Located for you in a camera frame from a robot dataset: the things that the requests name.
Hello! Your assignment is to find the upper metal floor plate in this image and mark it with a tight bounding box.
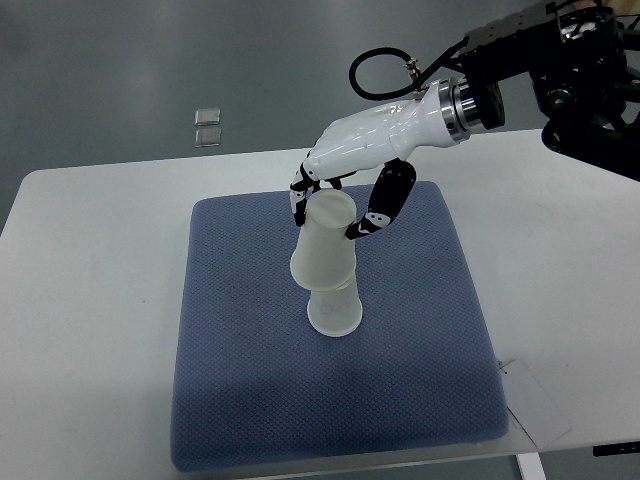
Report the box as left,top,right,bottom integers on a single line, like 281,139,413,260
194,107,221,126

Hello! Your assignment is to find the black looped cable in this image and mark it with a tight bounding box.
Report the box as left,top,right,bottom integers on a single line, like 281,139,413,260
348,47,420,99

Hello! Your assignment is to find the white paper cup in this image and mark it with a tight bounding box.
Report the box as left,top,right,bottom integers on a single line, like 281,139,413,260
290,189,357,291
307,275,363,338

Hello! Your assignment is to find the white paper tag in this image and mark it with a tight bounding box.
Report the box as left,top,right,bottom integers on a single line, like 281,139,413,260
500,360,571,447

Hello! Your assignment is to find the blue textured cushion mat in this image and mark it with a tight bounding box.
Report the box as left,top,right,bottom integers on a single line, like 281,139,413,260
171,181,509,472

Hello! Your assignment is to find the black table control panel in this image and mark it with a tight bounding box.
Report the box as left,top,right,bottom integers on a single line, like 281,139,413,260
592,441,640,457

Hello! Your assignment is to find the white paper cup on mat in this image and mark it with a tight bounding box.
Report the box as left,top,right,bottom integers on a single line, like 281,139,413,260
307,275,363,338

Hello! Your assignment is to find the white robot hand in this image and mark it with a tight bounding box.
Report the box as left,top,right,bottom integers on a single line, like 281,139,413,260
290,78,471,240

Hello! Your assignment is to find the white table leg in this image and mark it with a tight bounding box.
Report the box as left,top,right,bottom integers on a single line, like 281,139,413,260
516,453,547,480

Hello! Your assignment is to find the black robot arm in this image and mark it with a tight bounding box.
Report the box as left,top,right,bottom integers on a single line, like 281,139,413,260
290,1,639,240

